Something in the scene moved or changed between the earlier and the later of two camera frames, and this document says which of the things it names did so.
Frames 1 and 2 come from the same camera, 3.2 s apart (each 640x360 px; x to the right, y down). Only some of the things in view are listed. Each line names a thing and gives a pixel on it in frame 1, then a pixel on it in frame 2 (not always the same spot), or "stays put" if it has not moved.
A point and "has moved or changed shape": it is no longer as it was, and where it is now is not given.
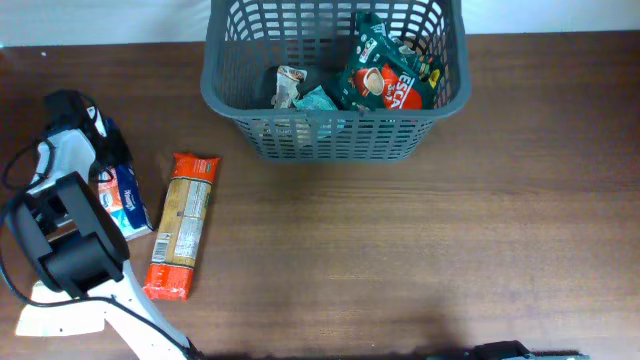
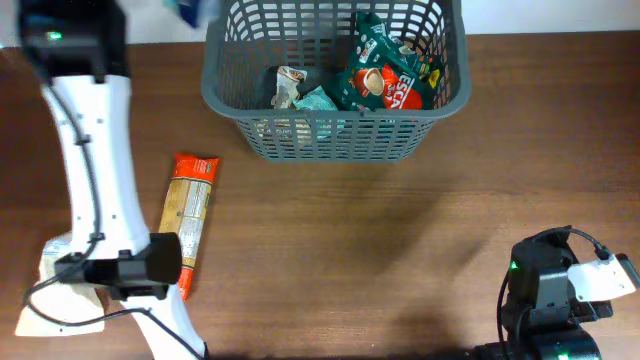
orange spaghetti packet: x=181 y=228 stays put
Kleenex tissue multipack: x=124 y=202 has moved or changed shape
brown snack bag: x=288 y=80 stays put
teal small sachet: x=316 y=100 stays put
